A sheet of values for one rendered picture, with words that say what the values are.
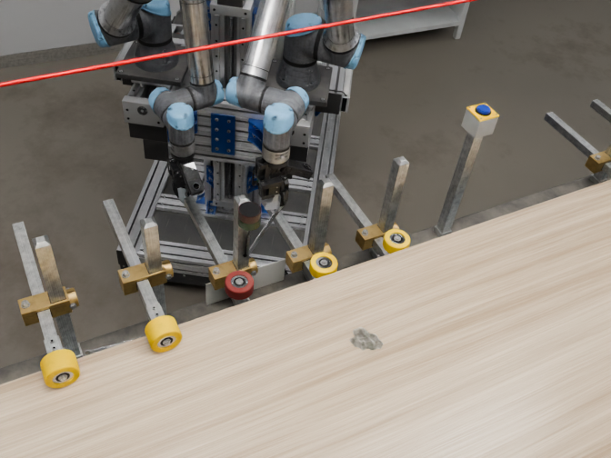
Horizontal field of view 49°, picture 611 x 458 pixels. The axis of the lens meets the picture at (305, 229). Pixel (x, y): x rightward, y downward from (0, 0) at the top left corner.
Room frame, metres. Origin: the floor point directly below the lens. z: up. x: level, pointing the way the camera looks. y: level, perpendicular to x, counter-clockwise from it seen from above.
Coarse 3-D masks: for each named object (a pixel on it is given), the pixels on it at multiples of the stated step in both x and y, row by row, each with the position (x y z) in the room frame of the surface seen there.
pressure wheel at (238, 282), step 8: (232, 272) 1.20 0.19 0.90; (240, 272) 1.20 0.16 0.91; (232, 280) 1.17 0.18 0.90; (240, 280) 1.17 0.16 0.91; (248, 280) 1.18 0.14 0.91; (232, 288) 1.14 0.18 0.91; (240, 288) 1.15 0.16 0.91; (248, 288) 1.15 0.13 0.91; (232, 296) 1.13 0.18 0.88; (240, 296) 1.13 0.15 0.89; (248, 296) 1.14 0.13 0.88
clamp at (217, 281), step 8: (224, 264) 1.25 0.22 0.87; (232, 264) 1.26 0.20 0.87; (256, 264) 1.27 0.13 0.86; (208, 272) 1.23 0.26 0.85; (224, 272) 1.23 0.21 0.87; (248, 272) 1.25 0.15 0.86; (256, 272) 1.26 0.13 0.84; (216, 280) 1.20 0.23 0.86; (224, 280) 1.21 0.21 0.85; (216, 288) 1.20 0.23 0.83
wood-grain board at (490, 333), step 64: (576, 192) 1.73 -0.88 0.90; (384, 256) 1.33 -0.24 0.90; (448, 256) 1.37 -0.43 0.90; (512, 256) 1.40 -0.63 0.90; (576, 256) 1.43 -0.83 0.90; (192, 320) 1.03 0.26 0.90; (256, 320) 1.05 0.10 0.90; (320, 320) 1.08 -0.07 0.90; (384, 320) 1.10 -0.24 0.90; (448, 320) 1.13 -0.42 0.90; (512, 320) 1.16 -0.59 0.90; (576, 320) 1.19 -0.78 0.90; (0, 384) 0.78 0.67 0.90; (128, 384) 0.82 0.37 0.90; (192, 384) 0.84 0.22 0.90; (256, 384) 0.86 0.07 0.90; (320, 384) 0.88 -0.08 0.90; (384, 384) 0.90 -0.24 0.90; (448, 384) 0.93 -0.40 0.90; (512, 384) 0.95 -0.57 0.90; (576, 384) 0.98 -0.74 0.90; (0, 448) 0.62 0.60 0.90; (64, 448) 0.64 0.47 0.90; (128, 448) 0.66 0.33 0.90; (192, 448) 0.68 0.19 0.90; (256, 448) 0.70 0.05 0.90; (320, 448) 0.72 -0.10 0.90; (384, 448) 0.74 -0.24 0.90; (448, 448) 0.76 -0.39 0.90; (512, 448) 0.78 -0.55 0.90; (576, 448) 0.80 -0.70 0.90
